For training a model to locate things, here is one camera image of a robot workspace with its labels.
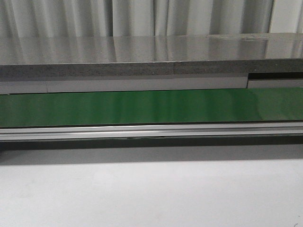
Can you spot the aluminium conveyor frame rail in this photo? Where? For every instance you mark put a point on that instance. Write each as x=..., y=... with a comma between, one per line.
x=151, y=131

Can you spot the grey stone slab bench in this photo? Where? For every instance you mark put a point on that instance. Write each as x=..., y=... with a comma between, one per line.
x=35, y=58

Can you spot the green conveyor belt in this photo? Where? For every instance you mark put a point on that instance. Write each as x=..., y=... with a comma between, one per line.
x=148, y=107

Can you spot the grey panel under bench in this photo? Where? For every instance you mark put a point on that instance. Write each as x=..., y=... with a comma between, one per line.
x=147, y=83

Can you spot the white pleated curtain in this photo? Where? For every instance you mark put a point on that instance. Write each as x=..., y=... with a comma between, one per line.
x=77, y=18

